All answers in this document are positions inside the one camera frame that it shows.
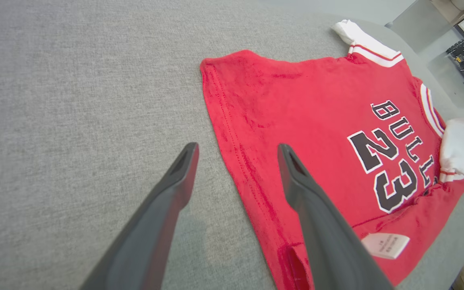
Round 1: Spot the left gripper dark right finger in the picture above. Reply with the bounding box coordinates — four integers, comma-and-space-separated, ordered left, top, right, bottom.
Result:
277, 143, 396, 290

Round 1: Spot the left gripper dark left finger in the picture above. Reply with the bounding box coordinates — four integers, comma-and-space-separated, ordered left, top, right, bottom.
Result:
80, 142, 199, 290

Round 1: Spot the red Bulls 23 jersey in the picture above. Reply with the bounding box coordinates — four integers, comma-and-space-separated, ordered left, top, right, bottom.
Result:
200, 19, 464, 290

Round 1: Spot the grey fabric sofa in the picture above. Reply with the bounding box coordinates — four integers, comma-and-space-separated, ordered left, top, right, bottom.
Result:
0, 0, 464, 290

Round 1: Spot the beige wooden furniture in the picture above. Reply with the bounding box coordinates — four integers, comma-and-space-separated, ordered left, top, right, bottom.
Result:
431, 0, 464, 25

